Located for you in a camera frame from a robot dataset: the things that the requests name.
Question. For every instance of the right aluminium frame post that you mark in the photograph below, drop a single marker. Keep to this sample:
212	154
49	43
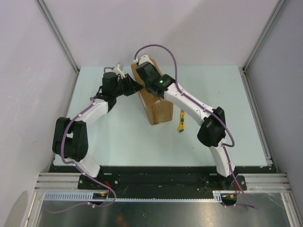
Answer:
273	18

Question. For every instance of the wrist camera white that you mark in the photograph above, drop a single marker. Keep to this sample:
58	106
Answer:
118	70
144	58

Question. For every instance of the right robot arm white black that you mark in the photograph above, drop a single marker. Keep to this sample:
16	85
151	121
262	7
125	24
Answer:
212	130

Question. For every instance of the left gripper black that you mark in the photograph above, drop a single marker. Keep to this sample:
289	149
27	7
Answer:
130	84

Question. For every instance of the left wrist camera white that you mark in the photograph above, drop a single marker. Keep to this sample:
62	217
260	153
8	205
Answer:
118	70

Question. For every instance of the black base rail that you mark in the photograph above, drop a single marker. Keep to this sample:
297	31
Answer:
159	182

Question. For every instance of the brown cardboard express box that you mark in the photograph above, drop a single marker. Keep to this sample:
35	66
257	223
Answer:
158	109

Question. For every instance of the yellow utility knife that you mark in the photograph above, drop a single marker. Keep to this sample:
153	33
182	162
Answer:
181	126

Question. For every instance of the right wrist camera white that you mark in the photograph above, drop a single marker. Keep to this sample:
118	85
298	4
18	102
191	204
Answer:
144	58

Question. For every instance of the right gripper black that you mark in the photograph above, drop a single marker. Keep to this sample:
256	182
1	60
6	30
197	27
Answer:
156	70

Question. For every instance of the left aluminium frame post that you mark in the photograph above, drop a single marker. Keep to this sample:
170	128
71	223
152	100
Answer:
57	34

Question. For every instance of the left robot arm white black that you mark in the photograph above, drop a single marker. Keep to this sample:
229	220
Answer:
70	140

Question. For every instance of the white slotted cable duct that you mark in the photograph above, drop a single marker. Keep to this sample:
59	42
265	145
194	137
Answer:
100	197

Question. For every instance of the aluminium frame post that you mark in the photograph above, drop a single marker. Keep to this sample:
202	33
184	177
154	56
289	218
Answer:
273	18
57	34

